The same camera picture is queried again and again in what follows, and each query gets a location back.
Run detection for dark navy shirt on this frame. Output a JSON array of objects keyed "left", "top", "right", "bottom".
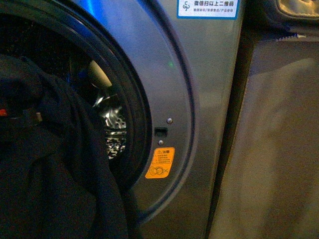
[{"left": 0, "top": 55, "right": 128, "bottom": 239}]

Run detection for grey front-load washing machine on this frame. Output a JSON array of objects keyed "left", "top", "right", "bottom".
[{"left": 0, "top": 0, "right": 246, "bottom": 239}]

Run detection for steel washing machine drum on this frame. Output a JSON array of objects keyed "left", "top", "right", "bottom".
[{"left": 66, "top": 56, "right": 127, "bottom": 160}]

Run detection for orange warning sticker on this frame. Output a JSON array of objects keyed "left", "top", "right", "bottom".
[{"left": 145, "top": 147, "right": 175, "bottom": 179}]

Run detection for dark rubber door gasket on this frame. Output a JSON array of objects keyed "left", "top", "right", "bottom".
[{"left": 0, "top": 0, "right": 151, "bottom": 190}]

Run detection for blue white QR sticker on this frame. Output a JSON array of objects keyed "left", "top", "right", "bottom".
[{"left": 176, "top": 0, "right": 240, "bottom": 20}]

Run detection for grey cloth cover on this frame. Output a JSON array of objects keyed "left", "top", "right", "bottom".
[{"left": 209, "top": 41, "right": 319, "bottom": 239}]

